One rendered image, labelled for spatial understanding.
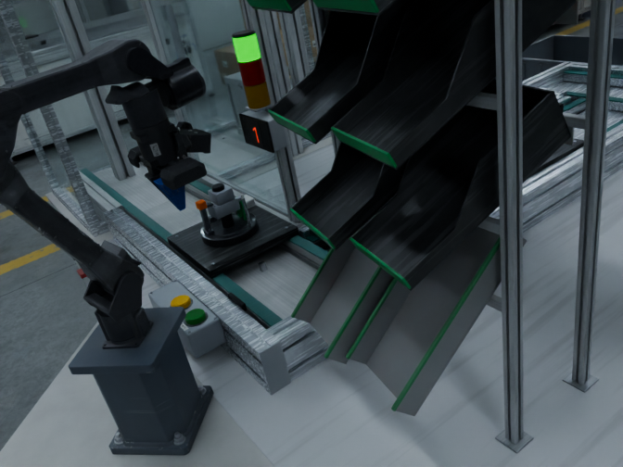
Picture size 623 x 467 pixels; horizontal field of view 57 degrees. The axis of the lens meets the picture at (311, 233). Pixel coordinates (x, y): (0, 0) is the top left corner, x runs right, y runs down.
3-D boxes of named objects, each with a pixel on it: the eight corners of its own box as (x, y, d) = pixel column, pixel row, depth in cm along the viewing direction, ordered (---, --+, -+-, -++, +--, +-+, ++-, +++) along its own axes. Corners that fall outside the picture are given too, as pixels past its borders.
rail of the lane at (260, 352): (271, 395, 105) (258, 349, 100) (115, 242, 173) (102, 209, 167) (296, 379, 108) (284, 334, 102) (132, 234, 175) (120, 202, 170)
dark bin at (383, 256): (411, 291, 70) (382, 254, 66) (357, 249, 81) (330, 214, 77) (571, 136, 72) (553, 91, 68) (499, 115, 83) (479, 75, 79)
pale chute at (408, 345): (414, 417, 79) (392, 410, 76) (365, 363, 90) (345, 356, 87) (527, 240, 75) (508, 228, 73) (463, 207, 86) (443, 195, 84)
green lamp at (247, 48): (245, 63, 119) (239, 39, 116) (234, 61, 123) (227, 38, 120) (265, 56, 121) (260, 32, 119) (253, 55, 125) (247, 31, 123)
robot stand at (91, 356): (109, 454, 100) (66, 367, 90) (144, 392, 112) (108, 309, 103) (188, 455, 96) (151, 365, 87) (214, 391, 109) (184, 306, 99)
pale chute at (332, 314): (346, 364, 90) (324, 358, 88) (310, 322, 101) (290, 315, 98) (441, 209, 87) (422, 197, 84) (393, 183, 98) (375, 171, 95)
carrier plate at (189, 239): (211, 278, 127) (209, 270, 126) (169, 244, 145) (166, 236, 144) (299, 233, 138) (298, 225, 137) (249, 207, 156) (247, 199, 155)
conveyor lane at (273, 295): (285, 365, 112) (273, 324, 107) (133, 233, 175) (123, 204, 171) (393, 297, 124) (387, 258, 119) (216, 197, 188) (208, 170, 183)
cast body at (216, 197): (217, 220, 135) (209, 193, 132) (209, 214, 138) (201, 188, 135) (247, 206, 139) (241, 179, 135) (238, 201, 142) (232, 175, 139)
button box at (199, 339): (196, 359, 111) (187, 334, 109) (155, 315, 127) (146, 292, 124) (227, 342, 115) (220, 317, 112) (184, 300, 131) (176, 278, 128)
